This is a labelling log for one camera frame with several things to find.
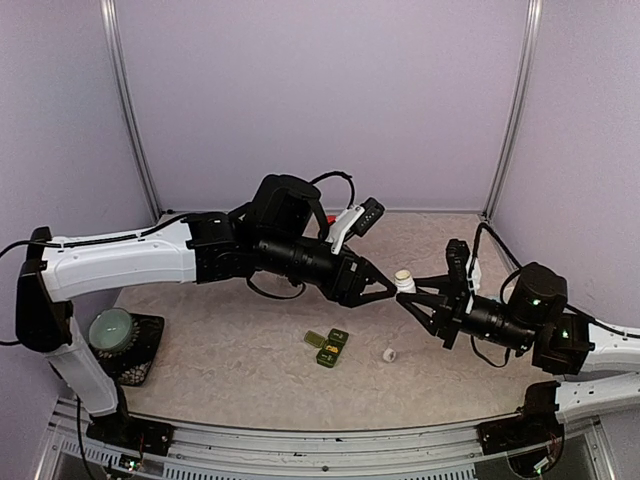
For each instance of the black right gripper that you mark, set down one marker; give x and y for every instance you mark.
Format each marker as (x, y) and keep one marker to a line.
(446, 323)

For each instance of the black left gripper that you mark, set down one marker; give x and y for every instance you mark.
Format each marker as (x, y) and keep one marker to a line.
(346, 289)

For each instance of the small white bottle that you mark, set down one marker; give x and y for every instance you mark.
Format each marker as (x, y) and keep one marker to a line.
(404, 282)

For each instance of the green pill organizer box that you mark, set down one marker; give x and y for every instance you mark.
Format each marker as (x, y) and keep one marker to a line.
(329, 348)

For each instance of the small white bottle cap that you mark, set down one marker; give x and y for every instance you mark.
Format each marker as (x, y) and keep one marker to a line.
(389, 355)

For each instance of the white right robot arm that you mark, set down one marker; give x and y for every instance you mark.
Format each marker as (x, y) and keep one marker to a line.
(595, 365)

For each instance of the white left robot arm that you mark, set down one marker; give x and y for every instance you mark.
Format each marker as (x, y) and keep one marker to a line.
(283, 230)

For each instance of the black square tray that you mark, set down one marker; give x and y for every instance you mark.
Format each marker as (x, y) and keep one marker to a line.
(131, 366)

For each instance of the green ceramic bowl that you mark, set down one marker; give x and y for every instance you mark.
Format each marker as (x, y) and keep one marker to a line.
(112, 330)

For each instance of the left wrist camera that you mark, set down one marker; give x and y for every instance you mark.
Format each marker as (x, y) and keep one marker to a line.
(354, 221)

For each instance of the front aluminium rail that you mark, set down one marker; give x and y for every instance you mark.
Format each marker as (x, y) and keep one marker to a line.
(198, 451)

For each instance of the right aluminium frame post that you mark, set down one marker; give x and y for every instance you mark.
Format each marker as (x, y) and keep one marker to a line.
(517, 106)

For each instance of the aluminium frame post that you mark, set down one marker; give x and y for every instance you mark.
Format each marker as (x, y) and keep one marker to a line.
(517, 106)
(116, 52)

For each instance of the left aluminium frame post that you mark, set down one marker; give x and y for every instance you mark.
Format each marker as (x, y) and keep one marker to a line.
(116, 52)

